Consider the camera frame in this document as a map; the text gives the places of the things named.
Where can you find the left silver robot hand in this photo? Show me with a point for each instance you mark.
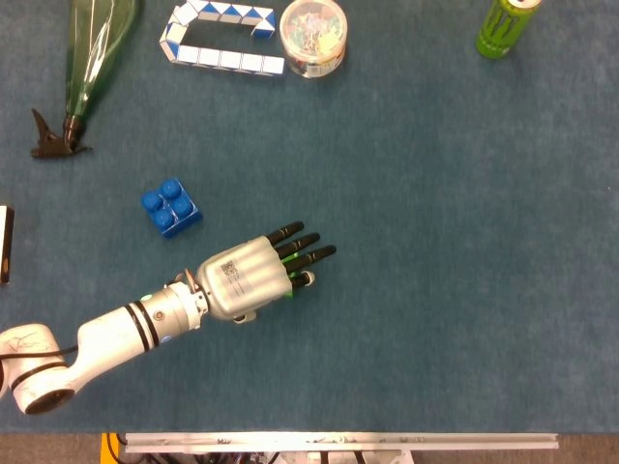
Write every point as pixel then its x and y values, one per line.
pixel 242 280

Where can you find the green toy brick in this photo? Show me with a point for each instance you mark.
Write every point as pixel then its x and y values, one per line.
pixel 288 258

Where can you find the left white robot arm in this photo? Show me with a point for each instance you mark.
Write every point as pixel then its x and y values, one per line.
pixel 111 333

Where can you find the blue toy brick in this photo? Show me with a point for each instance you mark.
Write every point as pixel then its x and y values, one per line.
pixel 170 208

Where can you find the blue white snake puzzle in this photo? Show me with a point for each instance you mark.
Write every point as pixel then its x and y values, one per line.
pixel 208 57

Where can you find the black plastic bottle nozzle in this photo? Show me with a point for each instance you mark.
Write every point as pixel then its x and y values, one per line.
pixel 48 147

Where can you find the black white flat box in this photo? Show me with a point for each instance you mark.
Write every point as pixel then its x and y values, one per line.
pixel 4 241

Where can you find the clear round tub of pins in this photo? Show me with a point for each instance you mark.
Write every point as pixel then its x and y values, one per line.
pixel 314 29

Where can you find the green Monster energy can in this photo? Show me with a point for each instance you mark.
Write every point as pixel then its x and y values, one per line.
pixel 503 29

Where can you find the aluminium table edge rail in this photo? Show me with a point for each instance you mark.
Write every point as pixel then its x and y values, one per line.
pixel 338 441

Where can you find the yellow frame part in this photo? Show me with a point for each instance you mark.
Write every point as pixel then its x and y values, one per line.
pixel 104 449

